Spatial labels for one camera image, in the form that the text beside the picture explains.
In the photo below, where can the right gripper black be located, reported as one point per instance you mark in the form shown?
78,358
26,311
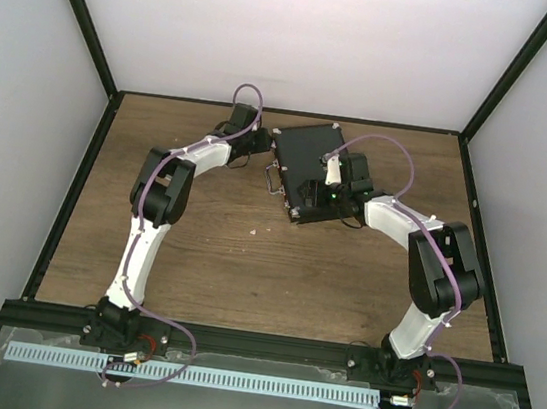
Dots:
314,197

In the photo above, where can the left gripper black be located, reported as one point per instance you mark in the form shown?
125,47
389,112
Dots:
261,143

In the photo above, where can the black poker set case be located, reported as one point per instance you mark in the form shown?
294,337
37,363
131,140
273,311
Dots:
298,154

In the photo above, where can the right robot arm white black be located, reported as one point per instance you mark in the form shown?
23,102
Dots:
444,276

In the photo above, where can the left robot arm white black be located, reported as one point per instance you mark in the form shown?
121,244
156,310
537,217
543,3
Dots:
158,200

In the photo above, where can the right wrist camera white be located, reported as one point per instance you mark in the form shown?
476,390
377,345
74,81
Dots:
332,167

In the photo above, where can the black frame rail right side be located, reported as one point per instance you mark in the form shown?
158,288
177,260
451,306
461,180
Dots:
496,335

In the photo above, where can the black frame rail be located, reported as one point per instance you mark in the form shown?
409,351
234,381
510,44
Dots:
496,335
71,198

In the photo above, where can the black frame rail left side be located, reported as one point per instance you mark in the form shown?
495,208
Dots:
71,198

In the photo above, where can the black front mounting rail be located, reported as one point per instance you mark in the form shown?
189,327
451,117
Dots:
357,361

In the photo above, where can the black frame post left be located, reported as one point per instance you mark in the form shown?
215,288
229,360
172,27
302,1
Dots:
87,27

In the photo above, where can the black frame post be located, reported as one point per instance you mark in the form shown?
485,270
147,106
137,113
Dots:
87,27
526,54

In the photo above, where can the light blue slotted cable duct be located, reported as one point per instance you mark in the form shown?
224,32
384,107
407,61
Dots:
347,396

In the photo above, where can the black frame post right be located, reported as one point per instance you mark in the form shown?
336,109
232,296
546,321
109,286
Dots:
526,54

